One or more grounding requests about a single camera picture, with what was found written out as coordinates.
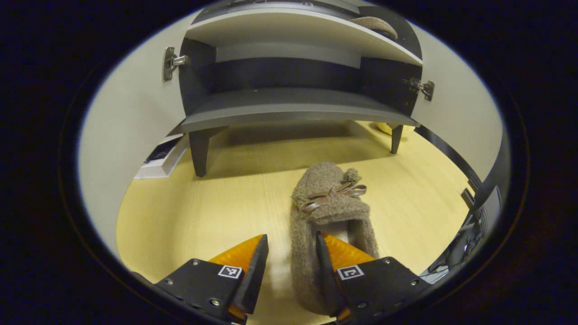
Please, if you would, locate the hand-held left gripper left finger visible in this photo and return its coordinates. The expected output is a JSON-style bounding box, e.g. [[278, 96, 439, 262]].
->
[[154, 233, 270, 323]]

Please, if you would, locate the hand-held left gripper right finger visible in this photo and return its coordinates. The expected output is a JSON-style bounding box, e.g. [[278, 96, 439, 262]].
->
[[315, 231, 432, 323]]

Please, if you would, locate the brown fuzzy shoe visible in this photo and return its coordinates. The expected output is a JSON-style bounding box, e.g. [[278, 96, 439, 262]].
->
[[350, 17, 399, 40], [290, 162, 379, 316]]

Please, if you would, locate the grey cabinet door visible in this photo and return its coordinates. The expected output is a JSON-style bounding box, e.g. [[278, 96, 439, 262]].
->
[[79, 11, 199, 260], [406, 23, 504, 190]]

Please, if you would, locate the grey shoe cabinet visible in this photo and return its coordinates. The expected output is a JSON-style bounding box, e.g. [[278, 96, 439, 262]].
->
[[178, 0, 424, 177]]

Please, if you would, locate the metal door hinge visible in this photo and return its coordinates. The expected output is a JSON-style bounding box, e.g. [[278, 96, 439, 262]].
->
[[163, 46, 190, 82], [403, 78, 435, 101]]

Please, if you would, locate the white flat box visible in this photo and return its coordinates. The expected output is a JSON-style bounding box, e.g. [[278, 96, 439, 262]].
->
[[134, 133, 190, 179]]

